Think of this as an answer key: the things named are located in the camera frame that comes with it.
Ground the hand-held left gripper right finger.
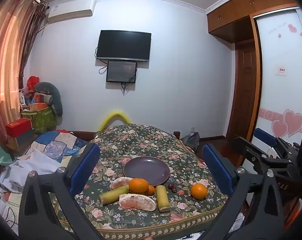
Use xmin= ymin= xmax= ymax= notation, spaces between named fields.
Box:
xmin=198 ymin=144 xmax=284 ymax=240

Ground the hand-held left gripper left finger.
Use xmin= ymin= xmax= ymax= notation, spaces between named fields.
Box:
xmin=18 ymin=143 xmax=104 ymax=240

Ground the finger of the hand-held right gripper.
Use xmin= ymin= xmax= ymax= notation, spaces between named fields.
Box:
xmin=254 ymin=127 xmax=291 ymax=153
xmin=234 ymin=136 xmax=274 ymax=170

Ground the large orange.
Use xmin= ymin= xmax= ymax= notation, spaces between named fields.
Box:
xmin=129 ymin=178 xmax=149 ymax=194
xmin=190 ymin=183 xmax=208 ymax=200

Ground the green sugarcane piece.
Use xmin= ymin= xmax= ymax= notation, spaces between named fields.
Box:
xmin=100 ymin=185 xmax=130 ymax=205
xmin=155 ymin=185 xmax=170 ymax=212

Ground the purple plate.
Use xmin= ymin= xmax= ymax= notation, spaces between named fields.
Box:
xmin=123 ymin=156 xmax=171 ymax=186

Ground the large peeled pomelo segment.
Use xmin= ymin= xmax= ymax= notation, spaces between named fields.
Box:
xmin=119 ymin=193 xmax=157 ymax=212

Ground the grey bag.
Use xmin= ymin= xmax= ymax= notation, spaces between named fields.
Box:
xmin=179 ymin=131 xmax=200 ymax=153

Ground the small peeled pomelo segment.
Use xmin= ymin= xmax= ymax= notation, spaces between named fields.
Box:
xmin=109 ymin=177 xmax=134 ymax=190

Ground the brown wooden door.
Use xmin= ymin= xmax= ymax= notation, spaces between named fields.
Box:
xmin=227 ymin=41 xmax=257 ymax=140

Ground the white cloth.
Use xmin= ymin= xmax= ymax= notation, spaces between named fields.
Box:
xmin=0 ymin=150 xmax=74 ymax=193

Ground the floral quilt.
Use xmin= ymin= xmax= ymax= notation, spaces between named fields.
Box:
xmin=51 ymin=124 xmax=229 ymax=239

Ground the green bag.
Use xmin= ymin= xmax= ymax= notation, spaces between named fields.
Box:
xmin=21 ymin=106 xmax=57 ymax=133

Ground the orange cardboard box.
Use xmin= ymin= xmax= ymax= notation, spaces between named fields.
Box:
xmin=30 ymin=102 xmax=50 ymax=112

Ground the grey plush toy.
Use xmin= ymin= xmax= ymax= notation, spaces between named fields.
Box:
xmin=34 ymin=82 xmax=63 ymax=117

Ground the red box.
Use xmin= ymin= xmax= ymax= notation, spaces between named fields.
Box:
xmin=5 ymin=118 xmax=33 ymax=137

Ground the wooden wardrobe with heart stickers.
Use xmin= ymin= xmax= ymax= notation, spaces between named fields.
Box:
xmin=206 ymin=0 xmax=302 ymax=143

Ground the teal cloth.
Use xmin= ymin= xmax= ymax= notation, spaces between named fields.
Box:
xmin=0 ymin=142 xmax=14 ymax=168

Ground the red plastic bag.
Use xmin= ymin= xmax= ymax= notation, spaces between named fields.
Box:
xmin=27 ymin=76 xmax=40 ymax=90

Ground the small black monitor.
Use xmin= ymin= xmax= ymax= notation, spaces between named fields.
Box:
xmin=106 ymin=60 xmax=138 ymax=83

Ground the pink curtain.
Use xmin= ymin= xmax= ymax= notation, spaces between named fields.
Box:
xmin=0 ymin=0 xmax=49 ymax=140

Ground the white air conditioner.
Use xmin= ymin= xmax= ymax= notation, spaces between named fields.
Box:
xmin=46 ymin=0 xmax=96 ymax=25

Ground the black wall television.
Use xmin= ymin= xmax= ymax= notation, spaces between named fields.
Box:
xmin=96 ymin=30 xmax=152 ymax=62

